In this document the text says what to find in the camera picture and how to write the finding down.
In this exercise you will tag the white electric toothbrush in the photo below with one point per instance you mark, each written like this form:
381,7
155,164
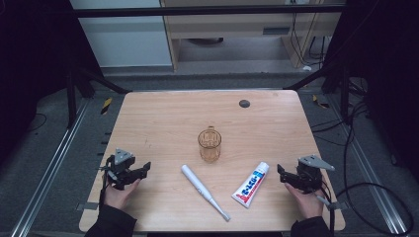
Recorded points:
197,184

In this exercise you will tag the light wooden desk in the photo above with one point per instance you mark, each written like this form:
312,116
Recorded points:
230,26

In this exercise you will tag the clear amber glass cup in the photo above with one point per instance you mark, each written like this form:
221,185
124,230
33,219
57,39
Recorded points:
209,148

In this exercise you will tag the black curtain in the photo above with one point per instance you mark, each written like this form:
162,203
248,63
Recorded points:
33,65
388,82

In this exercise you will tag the aluminium floor rail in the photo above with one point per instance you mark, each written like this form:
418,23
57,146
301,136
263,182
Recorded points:
49,164
372,177

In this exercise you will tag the black horizontal frame bar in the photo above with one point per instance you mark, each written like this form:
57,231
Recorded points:
197,11

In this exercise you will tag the white toothpaste tube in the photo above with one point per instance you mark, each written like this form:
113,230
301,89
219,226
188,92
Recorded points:
250,186

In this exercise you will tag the grey round table grommet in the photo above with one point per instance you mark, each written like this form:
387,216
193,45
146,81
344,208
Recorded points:
244,103

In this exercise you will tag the white cabinet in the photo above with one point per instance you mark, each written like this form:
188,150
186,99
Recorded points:
125,39

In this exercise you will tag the person's right hand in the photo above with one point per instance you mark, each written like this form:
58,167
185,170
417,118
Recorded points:
309,205

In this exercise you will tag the person's left hand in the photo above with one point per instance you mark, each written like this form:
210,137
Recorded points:
118,199

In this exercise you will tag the grey metal table bracket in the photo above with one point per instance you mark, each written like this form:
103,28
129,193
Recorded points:
341,206
86,206

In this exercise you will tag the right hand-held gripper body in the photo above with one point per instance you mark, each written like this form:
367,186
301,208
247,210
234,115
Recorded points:
309,176

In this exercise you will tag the black metal stand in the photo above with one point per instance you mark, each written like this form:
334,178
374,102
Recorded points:
344,95
71,98

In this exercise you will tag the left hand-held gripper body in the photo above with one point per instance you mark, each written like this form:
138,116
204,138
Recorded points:
120,164

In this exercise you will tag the yellow black striped tape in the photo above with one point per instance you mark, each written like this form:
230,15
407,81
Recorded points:
106,106
319,102

